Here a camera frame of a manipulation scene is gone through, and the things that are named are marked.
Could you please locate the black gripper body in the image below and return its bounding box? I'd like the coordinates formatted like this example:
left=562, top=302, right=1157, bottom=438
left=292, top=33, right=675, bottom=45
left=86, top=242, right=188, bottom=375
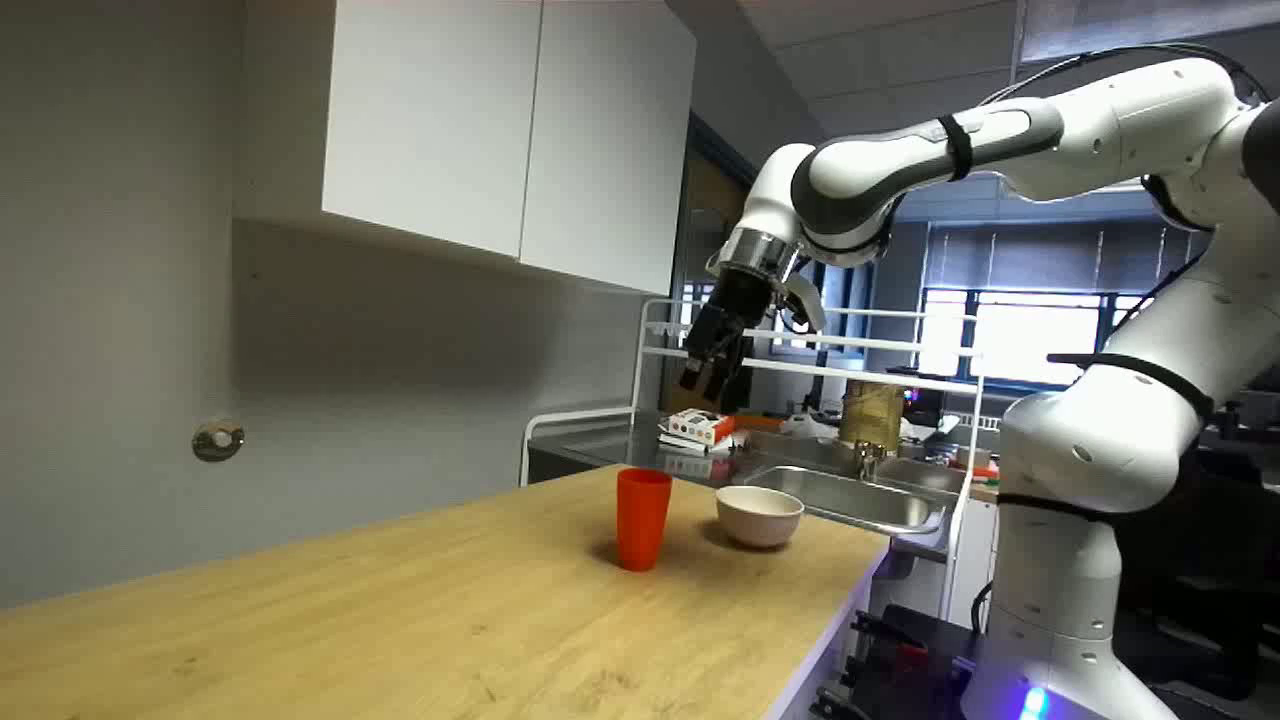
left=679, top=260, right=788, bottom=391

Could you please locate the orange plastic cup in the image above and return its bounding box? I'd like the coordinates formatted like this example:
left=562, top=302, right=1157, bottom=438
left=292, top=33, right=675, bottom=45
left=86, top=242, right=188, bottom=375
left=612, top=465, right=675, bottom=576

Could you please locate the black equipment at robot base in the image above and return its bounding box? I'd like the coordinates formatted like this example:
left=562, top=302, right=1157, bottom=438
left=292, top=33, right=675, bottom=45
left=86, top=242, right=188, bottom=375
left=809, top=601, right=979, bottom=720

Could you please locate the white bowl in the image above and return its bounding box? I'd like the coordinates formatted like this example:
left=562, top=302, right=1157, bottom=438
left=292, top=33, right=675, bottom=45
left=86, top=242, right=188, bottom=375
left=712, top=481, right=813, bottom=557

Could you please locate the red and white box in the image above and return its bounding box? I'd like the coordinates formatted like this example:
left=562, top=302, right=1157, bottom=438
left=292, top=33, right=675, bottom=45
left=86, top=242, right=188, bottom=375
left=658, top=405, right=748, bottom=460

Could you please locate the stainless steel sink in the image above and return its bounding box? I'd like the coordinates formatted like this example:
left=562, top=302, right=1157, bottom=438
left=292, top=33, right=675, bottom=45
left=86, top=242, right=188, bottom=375
left=738, top=455, right=956, bottom=541

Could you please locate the window with blinds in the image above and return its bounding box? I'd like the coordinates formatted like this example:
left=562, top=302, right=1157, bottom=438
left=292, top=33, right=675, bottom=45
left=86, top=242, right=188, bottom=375
left=916, top=218, right=1206, bottom=391

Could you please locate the framed wall board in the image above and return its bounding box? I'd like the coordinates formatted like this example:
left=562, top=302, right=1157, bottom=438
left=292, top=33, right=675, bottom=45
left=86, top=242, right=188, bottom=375
left=679, top=112, right=757, bottom=293

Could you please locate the white wire dish rack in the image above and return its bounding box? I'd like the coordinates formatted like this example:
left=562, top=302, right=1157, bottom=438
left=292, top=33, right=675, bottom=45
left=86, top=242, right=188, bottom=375
left=515, top=296, right=991, bottom=559

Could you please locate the white wall cabinet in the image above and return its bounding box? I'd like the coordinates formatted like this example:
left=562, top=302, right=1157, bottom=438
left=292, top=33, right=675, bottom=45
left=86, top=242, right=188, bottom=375
left=316, top=0, right=700, bottom=302

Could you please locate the round metal wall knob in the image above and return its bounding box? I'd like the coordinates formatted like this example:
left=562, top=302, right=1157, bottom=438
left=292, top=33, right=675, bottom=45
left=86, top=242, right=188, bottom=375
left=188, top=417, right=250, bottom=469

